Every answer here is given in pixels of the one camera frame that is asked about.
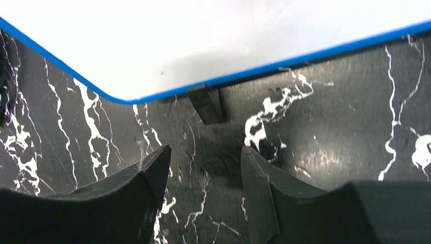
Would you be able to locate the blue framed whiteboard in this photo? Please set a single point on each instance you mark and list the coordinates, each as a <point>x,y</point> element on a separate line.
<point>137,51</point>

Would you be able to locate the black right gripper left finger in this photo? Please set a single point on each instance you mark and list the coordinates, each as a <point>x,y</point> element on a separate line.
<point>120,208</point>

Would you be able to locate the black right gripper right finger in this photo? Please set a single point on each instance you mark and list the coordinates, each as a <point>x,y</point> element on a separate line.
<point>283,209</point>

